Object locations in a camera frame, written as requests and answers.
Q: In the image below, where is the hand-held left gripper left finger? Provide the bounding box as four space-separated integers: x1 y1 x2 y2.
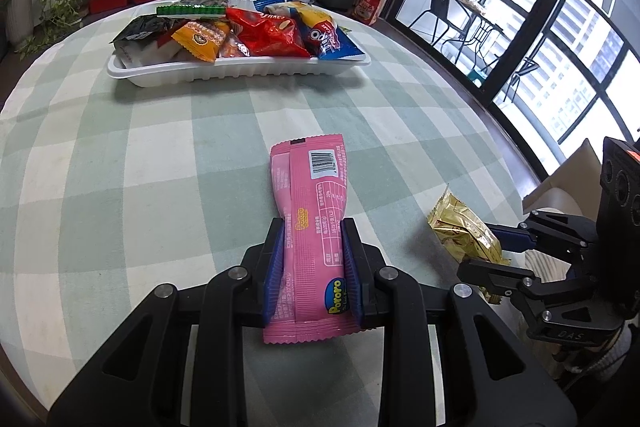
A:
47 217 288 427

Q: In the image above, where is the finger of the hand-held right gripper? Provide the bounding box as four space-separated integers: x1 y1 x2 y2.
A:
482 209 599 259
456 257 599 324

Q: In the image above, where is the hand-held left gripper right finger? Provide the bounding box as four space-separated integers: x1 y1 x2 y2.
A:
340 217 578 427

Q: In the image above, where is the gold snack packet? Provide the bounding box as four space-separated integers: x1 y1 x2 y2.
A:
426 187 511 305

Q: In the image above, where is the pink snack packet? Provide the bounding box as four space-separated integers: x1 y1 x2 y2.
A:
262 134 361 347

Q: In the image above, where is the white plastic tray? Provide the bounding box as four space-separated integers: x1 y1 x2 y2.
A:
106 0 372 88

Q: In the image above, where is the blue cake snack packet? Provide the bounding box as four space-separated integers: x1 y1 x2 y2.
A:
252 0 366 62

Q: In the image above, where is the orange snack packet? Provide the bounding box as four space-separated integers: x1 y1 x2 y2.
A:
171 19 233 65

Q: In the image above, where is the black snack packet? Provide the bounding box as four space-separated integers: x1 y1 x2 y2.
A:
111 16 176 45

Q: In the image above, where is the sunflower seed packet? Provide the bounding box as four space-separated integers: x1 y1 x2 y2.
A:
155 0 230 18

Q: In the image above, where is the person's right forearm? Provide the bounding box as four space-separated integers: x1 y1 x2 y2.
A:
560 324 640 388

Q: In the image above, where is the beige upholstered chair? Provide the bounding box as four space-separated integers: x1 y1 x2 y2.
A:
520 139 608 228

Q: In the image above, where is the green checked tablecloth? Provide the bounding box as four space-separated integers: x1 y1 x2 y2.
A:
0 0 543 408

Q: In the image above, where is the glass balcony table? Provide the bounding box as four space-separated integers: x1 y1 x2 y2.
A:
450 0 505 74

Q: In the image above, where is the black metal chair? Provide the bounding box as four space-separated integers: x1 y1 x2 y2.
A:
407 0 473 64

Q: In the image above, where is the white red-striped snack packet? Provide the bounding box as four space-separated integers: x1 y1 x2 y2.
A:
116 34 183 68

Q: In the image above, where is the red paper bag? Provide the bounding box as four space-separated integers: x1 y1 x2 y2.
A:
352 0 382 26

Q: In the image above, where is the plant in white ribbed pot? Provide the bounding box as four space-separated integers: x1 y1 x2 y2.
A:
0 0 41 46

